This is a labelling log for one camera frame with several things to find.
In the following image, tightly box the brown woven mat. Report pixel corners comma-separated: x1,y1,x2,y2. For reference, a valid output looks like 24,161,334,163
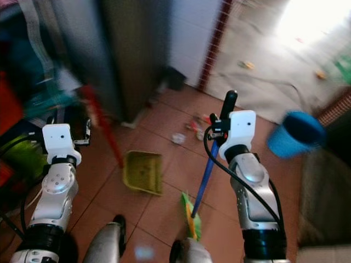
318,90,351,127

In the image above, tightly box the red-handled yellow-green dustpan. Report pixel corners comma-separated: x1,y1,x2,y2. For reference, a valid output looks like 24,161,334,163
81,84,164,197

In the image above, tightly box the thin black floor cable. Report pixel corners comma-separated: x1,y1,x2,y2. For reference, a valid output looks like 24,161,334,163
217,71,302,94

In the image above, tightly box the grey robot leg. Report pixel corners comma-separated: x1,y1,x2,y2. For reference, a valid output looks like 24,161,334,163
87,215,127,263
168,238,221,263

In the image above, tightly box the green plastic toy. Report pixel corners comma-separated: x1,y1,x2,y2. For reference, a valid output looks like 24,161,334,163
333,54,351,84

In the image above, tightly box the teal plastic basket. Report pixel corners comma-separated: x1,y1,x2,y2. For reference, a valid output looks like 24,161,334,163
26,90,78,119

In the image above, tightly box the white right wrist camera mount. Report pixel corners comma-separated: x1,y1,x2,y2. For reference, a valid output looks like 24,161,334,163
218,110,257,160

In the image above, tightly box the blue-handled green broom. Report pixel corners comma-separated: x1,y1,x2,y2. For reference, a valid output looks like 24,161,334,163
179,141,220,241

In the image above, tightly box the colourful litter pile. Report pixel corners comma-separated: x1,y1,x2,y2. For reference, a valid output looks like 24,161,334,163
188,113,216,141

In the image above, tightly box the lime green container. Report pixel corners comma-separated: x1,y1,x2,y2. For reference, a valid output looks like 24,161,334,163
3,134,46,177

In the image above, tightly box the dark red door frame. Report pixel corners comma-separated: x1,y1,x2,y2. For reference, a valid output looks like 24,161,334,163
197,0,234,92

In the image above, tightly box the grey left robot leg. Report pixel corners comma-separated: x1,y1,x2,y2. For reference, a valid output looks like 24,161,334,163
87,215,127,263

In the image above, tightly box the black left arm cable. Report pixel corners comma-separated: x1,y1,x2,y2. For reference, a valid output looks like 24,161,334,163
0,137,48,232

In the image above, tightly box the blue plastic bucket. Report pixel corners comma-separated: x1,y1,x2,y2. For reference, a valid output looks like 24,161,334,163
267,111,326,160

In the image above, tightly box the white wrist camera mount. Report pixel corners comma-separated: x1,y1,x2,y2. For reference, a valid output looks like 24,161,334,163
218,110,257,160
42,123,82,165

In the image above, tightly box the dark upholstered furniture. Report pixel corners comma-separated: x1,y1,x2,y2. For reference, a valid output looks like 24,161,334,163
298,148,351,248

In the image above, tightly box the tall grey cabinet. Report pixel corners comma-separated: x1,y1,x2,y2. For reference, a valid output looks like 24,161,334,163
54,0,172,124

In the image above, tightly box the grey right robot leg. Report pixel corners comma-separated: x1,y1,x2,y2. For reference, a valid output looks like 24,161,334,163
168,238,221,263

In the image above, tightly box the orange plastic crate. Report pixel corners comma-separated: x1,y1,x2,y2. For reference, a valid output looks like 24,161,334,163
0,71,24,150

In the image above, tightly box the small black bin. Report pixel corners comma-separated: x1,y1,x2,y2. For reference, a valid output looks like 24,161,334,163
164,66,188,92

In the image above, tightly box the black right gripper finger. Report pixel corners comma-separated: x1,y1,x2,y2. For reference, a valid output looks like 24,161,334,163
219,90,239,121

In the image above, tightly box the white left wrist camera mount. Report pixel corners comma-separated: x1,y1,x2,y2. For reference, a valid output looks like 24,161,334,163
42,123,82,165

